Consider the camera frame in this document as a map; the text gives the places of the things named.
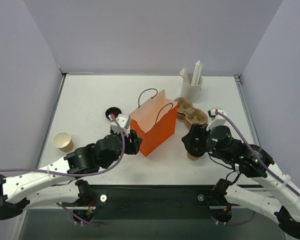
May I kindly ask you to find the white straw holder cup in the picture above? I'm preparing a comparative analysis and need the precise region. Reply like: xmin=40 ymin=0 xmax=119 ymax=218
xmin=180 ymin=76 xmax=203 ymax=103

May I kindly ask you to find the white wrapped straw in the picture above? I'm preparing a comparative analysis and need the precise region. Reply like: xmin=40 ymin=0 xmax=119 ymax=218
xmin=191 ymin=60 xmax=203 ymax=86
xmin=179 ymin=68 xmax=190 ymax=84

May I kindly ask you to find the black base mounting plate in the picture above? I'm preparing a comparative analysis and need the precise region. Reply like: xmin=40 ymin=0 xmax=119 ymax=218
xmin=90 ymin=185 xmax=229 ymax=220

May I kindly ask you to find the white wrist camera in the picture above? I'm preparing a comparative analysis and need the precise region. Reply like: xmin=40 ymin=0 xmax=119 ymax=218
xmin=110 ymin=114 xmax=131 ymax=136
xmin=206 ymin=107 xmax=227 ymax=131

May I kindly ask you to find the orange paper bag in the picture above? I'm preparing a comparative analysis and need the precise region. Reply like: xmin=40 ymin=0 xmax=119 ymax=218
xmin=129 ymin=89 xmax=178 ymax=157

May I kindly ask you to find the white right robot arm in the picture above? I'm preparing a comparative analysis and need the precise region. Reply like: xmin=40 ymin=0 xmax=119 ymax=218
xmin=181 ymin=124 xmax=300 ymax=240

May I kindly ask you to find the aluminium frame rail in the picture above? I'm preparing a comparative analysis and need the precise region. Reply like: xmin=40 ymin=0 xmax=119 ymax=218
xmin=233 ymin=74 xmax=260 ymax=146

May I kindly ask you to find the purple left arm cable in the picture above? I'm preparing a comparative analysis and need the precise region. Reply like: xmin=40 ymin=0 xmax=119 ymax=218
xmin=0 ymin=117 xmax=127 ymax=227

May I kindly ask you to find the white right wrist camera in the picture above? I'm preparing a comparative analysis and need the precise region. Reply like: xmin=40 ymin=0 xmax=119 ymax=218
xmin=206 ymin=107 xmax=227 ymax=131

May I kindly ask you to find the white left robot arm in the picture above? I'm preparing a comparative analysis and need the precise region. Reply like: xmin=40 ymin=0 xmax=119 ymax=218
xmin=0 ymin=130 xmax=143 ymax=220

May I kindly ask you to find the brown cardboard cup carrier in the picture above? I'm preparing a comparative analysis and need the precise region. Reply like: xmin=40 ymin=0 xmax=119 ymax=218
xmin=175 ymin=97 xmax=208 ymax=129

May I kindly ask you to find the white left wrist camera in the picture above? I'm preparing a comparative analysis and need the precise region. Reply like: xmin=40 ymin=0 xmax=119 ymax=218
xmin=110 ymin=114 xmax=131 ymax=136

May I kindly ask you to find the brown paper coffee cup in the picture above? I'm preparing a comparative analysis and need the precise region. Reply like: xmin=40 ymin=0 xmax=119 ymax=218
xmin=186 ymin=152 xmax=199 ymax=161

